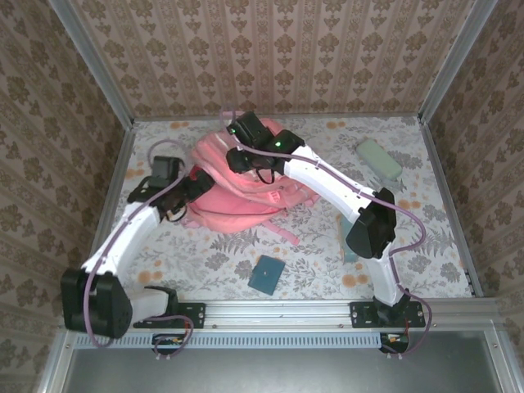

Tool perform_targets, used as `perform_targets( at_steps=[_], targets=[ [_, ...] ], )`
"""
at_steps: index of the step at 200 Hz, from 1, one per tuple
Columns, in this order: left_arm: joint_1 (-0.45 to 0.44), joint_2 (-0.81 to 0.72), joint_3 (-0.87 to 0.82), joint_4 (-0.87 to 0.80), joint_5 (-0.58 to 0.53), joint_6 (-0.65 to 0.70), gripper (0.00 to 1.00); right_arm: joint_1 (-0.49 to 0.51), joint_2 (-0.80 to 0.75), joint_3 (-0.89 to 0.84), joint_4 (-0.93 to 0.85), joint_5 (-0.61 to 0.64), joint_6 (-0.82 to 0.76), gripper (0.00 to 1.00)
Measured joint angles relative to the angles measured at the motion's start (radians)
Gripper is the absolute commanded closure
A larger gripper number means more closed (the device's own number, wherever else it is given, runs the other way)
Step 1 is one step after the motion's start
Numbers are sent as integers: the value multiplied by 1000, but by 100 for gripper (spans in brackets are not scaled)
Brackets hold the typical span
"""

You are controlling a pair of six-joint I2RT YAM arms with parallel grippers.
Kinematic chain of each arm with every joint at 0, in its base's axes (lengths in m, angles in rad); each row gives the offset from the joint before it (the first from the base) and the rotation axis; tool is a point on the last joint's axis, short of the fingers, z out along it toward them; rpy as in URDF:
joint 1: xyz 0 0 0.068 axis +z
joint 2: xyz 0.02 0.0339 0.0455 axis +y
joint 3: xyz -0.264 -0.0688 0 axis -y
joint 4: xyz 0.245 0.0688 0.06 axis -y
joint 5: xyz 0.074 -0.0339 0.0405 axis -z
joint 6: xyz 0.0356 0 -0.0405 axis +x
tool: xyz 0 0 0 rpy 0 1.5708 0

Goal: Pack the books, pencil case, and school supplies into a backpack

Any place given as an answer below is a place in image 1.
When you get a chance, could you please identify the pink backpack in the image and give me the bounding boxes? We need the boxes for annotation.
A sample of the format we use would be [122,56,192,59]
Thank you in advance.
[179,117,323,246]

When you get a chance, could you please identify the small dark teal notebook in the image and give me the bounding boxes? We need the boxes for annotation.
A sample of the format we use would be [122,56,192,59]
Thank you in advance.
[246,254,287,296]

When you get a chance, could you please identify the pale green pencil case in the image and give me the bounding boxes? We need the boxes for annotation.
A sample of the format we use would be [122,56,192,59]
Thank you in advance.
[355,138,404,181]

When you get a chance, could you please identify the light teal book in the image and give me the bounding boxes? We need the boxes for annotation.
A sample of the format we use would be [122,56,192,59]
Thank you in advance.
[336,215,357,263]

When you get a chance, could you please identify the black connector box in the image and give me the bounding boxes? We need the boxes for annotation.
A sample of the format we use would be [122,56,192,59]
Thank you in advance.
[151,333,185,355]
[379,330,410,354]

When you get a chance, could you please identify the grey metal panel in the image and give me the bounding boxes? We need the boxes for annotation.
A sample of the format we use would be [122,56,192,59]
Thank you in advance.
[38,329,508,393]

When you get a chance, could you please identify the floral table cloth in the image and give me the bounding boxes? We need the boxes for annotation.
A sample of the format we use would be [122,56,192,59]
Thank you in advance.
[93,115,472,302]

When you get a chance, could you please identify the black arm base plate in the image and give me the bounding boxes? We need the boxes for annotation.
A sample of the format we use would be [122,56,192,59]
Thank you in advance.
[350,301,427,328]
[133,301,206,329]

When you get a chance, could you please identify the aluminium frame post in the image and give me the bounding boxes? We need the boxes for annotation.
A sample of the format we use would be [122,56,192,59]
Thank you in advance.
[417,0,499,124]
[47,0,136,128]

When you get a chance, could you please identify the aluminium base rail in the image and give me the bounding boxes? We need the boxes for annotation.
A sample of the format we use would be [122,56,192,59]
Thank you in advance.
[61,297,503,331]

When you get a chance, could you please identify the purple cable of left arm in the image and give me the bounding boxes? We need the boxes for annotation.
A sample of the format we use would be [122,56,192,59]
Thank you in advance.
[84,138,193,362]

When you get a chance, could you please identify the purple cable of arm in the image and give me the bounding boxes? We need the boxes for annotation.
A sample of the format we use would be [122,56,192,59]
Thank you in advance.
[84,138,193,362]
[219,108,434,361]

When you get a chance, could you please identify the grey slotted cable duct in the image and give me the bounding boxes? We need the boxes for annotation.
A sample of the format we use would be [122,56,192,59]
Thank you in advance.
[75,332,384,349]

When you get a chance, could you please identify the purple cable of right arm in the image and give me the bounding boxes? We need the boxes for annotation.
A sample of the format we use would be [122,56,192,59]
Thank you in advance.
[219,108,434,361]

